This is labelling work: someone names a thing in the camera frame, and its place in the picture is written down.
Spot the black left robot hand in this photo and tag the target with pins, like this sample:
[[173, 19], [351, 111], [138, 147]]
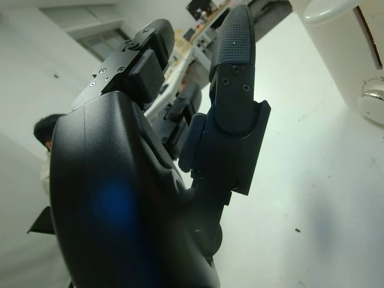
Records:
[[120, 180]]

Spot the cream two-slot toaster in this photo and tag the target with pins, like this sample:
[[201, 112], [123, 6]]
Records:
[[336, 60]]

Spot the silver toaster dial knob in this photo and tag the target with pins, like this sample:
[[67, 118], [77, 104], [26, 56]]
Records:
[[373, 102]]

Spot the person with black hair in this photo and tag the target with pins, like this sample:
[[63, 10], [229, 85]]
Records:
[[45, 127]]

